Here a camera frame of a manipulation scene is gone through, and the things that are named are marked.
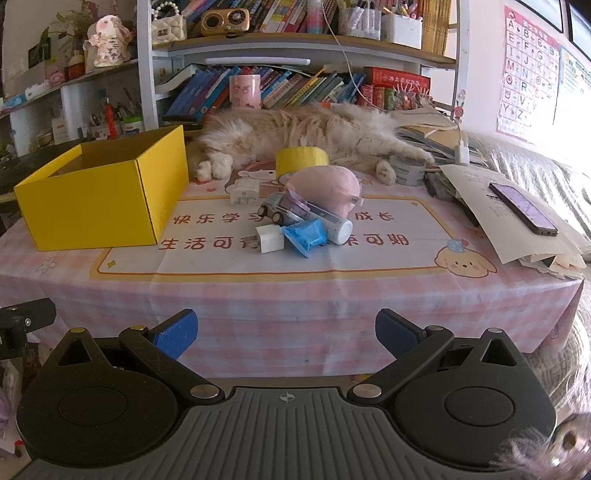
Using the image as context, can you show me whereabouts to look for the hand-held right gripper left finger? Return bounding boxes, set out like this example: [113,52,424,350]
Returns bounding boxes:
[54,309,226,404]

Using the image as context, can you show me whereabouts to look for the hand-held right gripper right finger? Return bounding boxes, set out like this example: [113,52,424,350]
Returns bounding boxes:
[347,308,527,403]

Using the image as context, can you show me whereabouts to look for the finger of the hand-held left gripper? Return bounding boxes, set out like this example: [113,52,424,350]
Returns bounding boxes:
[0,298,57,330]

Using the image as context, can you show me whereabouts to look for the white spray bottle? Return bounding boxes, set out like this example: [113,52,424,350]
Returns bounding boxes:
[302,198,354,245]

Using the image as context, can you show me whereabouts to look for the yellow cardboard box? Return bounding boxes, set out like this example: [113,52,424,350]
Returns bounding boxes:
[14,124,190,252]

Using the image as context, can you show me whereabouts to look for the white cube charger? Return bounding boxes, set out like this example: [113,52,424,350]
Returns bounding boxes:
[255,224,289,256]

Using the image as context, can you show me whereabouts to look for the blue plastic packet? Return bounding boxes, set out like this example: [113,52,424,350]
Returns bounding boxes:
[281,219,329,259]

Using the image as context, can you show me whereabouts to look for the white plug charger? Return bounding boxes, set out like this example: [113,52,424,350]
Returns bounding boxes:
[229,178,264,207]

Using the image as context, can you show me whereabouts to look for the grey purple toy truck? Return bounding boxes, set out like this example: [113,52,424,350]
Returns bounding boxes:
[256,187,315,227]

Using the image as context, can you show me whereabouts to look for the pink plush pig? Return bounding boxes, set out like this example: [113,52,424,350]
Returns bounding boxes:
[281,167,365,217]

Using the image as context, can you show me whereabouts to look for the yellow tape roll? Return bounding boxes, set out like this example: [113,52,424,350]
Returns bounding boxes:
[276,147,331,178]

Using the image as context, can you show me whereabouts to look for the pink checked desktop cloth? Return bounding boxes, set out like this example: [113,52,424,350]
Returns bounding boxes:
[0,157,585,379]

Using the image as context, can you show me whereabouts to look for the printed cartoon desk mat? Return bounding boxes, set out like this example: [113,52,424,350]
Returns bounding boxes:
[90,159,502,283]

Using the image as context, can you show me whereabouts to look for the black piano keyboard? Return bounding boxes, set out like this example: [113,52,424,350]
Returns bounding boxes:
[0,145,81,197]

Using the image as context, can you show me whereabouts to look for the dark flat case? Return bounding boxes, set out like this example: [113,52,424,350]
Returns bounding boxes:
[425,171,458,201]

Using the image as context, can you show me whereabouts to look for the white paper sheet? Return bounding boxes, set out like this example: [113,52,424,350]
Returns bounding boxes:
[438,164,585,266]

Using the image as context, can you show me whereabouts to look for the grey tape roll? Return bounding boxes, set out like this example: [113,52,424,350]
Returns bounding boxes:
[390,154,428,188]

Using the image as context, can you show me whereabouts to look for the grey fluffy fur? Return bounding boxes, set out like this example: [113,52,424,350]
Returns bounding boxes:
[489,411,591,480]

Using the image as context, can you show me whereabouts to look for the black smartphone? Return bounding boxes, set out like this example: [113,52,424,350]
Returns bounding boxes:
[488,181,559,237]

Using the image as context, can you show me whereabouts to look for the white cup of pens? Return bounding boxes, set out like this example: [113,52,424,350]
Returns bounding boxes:
[88,99,109,140]

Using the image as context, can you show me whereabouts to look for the stack of books and papers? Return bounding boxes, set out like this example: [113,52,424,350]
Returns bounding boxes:
[397,108,490,169]

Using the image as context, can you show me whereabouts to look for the white side shelf unit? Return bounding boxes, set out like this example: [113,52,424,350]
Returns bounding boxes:
[0,58,153,155]

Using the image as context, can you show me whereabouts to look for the fluffy cream cat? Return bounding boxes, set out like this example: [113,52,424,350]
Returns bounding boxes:
[187,102,437,185]

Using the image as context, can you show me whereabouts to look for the pink printed cup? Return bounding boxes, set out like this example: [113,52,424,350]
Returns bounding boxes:
[229,74,262,110]

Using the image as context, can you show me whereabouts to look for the red boxed book set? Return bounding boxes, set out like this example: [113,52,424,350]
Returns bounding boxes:
[362,67,432,112]

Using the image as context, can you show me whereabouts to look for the row of colourful books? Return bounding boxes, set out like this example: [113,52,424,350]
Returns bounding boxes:
[164,65,370,123]

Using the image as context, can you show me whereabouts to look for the pink white doll figurine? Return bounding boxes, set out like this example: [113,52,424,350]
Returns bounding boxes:
[85,14,132,68]

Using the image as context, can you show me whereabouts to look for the white storage box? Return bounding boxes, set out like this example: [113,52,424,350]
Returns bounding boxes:
[381,11,423,50]

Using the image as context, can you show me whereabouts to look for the white quilted purse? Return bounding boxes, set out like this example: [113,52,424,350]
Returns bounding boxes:
[151,2,188,45]

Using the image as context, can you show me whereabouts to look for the clear pen holder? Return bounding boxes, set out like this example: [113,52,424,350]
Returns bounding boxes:
[338,0,383,40]

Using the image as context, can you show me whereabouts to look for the gold retro radio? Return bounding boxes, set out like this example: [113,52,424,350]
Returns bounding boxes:
[200,8,251,38]

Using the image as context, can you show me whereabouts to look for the pastel gradient bottle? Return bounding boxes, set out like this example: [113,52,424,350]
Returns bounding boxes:
[307,0,326,34]

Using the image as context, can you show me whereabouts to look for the white wall adapter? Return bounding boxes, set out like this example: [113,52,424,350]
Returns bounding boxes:
[455,131,472,165]

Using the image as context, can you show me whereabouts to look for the white frame wooden bookshelf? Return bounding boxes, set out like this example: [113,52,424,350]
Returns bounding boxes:
[136,0,465,130]

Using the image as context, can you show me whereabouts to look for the pink alphabet wall poster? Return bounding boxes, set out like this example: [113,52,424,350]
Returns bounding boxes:
[496,4,561,141]

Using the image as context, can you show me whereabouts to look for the green wall chart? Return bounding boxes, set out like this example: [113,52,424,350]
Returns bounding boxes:
[554,46,591,125]

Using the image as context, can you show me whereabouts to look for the black framed wall picture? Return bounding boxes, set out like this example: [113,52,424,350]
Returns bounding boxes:
[505,0,566,33]
[568,0,591,51]

